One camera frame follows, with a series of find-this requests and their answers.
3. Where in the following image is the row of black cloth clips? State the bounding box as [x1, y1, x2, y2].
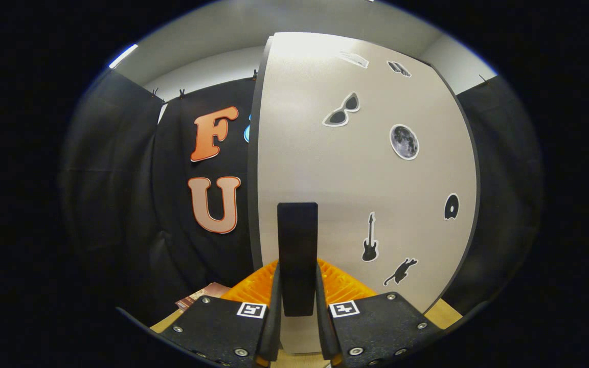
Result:
[150, 69, 489, 100]

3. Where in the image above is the brown book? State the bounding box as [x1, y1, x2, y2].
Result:
[175, 282, 231, 311]

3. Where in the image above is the narrow ceiling light strip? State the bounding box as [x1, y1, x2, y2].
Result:
[109, 44, 139, 70]

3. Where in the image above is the black door handle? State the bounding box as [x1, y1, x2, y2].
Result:
[277, 202, 319, 317]

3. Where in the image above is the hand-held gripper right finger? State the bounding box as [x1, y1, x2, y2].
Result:
[316, 260, 446, 368]

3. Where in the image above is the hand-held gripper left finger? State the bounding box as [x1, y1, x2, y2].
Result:
[116, 260, 282, 368]

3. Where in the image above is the beige shoe cabinet door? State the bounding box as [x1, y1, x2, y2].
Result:
[256, 32, 481, 354]

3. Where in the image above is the black backdrop cloth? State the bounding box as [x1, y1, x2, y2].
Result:
[59, 69, 546, 328]

